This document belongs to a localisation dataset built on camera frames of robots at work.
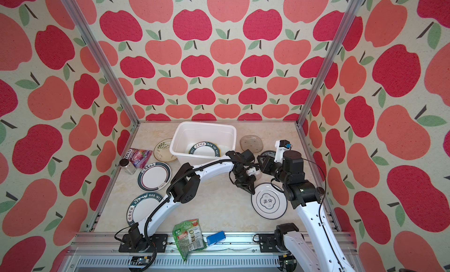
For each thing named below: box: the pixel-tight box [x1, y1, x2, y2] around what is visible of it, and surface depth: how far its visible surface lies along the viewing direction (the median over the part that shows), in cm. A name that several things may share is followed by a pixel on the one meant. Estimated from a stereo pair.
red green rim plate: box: [137, 161, 172, 193], surface depth 95 cm
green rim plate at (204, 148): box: [188, 141, 221, 158], surface depth 107 cm
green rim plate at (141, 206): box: [126, 192, 164, 226], surface depth 86 cm
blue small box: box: [206, 230, 227, 247], surface depth 76 cm
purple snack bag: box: [123, 147, 153, 169], surface depth 103 cm
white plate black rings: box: [250, 182, 288, 220], surface depth 86 cm
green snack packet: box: [172, 218, 207, 261], surface depth 76 cm
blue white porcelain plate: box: [260, 150, 277, 158], surface depth 106 cm
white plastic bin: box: [169, 121, 237, 166], surface depth 100 cm
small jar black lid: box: [119, 158, 137, 176], surface depth 92 cm
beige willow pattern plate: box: [153, 138, 178, 163], surface depth 107 cm
